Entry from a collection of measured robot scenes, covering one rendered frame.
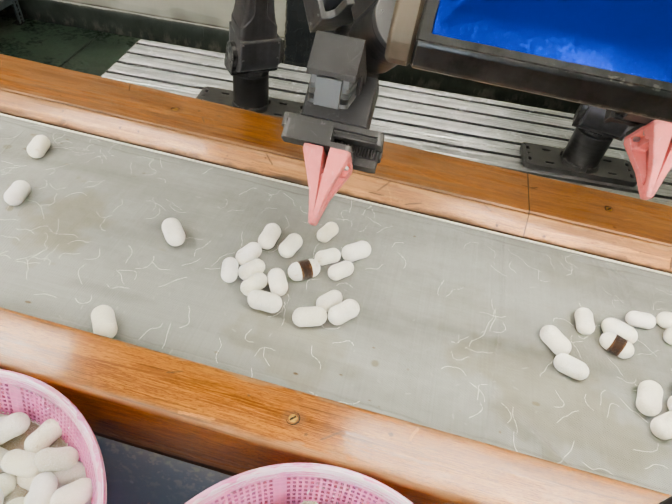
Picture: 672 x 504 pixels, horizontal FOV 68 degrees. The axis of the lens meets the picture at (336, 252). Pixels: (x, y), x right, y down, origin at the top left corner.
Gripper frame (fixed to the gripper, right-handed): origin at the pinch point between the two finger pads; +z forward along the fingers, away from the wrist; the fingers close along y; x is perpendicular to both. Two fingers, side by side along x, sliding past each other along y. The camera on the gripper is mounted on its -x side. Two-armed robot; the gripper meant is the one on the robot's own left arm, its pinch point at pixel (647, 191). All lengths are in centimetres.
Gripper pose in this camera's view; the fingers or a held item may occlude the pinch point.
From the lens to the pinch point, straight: 63.8
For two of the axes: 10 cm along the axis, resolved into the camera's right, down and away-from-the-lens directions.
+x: 0.7, 0.9, 9.9
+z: -2.5, 9.6, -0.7
